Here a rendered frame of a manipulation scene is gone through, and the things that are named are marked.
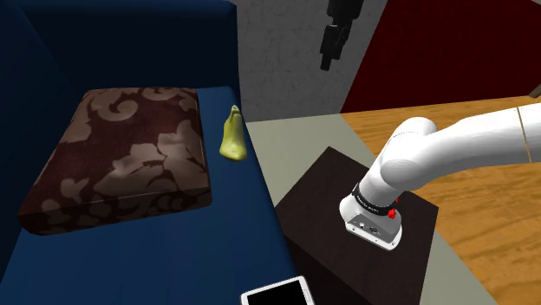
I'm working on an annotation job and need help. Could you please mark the yellow-green pear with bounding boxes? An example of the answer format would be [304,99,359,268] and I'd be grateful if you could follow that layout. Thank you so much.
[218,104,249,162]

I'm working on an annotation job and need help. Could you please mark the white phone with black screen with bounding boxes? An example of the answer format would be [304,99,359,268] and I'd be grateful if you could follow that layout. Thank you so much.
[240,276,316,305]

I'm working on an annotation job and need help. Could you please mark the dark blue sofa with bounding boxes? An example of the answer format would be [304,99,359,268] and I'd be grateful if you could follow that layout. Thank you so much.
[0,0,299,305]

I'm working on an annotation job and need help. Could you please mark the brown patterned cushion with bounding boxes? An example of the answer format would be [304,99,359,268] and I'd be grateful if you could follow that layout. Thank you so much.
[17,86,212,237]

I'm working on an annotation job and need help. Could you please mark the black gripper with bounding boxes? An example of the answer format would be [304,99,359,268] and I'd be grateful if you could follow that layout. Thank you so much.
[319,0,365,72]

